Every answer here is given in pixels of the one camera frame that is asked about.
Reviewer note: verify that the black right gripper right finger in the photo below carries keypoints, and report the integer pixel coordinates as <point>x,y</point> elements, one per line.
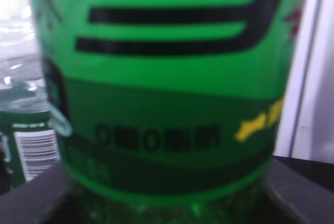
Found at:
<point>296,191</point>

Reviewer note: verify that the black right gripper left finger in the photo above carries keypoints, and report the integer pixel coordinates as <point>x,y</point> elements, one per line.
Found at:
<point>45,199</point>

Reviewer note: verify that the green soda bottle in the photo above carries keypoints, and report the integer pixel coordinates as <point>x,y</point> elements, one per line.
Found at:
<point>166,111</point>

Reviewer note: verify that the clear water bottle green label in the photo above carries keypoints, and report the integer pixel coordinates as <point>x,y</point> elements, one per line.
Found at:
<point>28,141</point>

